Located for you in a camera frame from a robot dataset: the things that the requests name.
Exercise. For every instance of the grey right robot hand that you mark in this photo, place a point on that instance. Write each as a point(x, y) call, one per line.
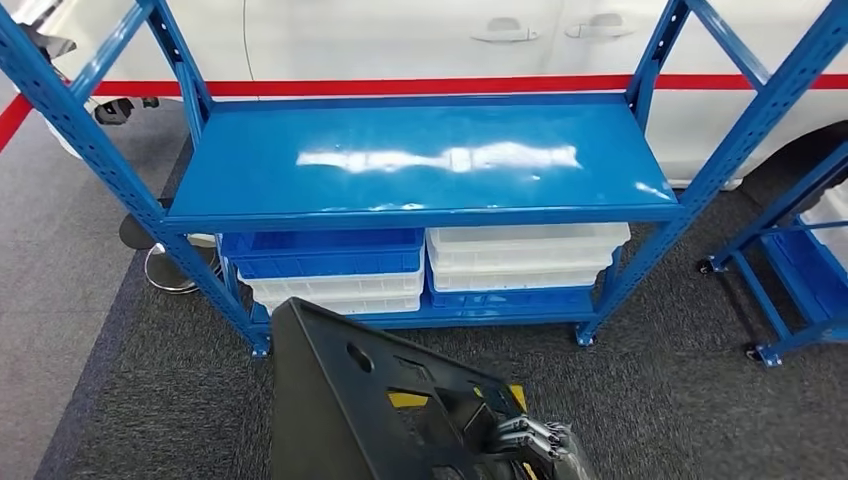
point(543, 450)

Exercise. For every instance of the black plastic plate bracket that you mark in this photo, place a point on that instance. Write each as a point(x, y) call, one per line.
point(318, 411)

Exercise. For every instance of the blue metal shelf rack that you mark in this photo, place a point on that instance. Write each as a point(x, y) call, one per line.
point(808, 285)
point(397, 192)

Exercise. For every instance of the yellow floor tape square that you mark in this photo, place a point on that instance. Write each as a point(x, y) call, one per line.
point(407, 400)

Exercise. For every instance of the blue plastic bin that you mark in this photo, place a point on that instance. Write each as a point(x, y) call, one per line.
point(510, 299)
point(324, 255)

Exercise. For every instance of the white plastic bin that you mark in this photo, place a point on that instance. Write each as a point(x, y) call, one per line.
point(523, 237)
point(358, 306)
point(523, 262)
point(517, 281)
point(338, 286)
point(828, 225)

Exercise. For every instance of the red barrier belt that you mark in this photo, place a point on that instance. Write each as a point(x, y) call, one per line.
point(397, 87)

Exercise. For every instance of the chrome barrier stanchion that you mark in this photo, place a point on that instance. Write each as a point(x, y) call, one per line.
point(175, 272)

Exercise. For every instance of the white car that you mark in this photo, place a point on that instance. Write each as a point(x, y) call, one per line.
point(397, 33)

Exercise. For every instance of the black barrier stanchion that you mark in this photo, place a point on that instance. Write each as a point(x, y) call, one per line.
point(136, 228)

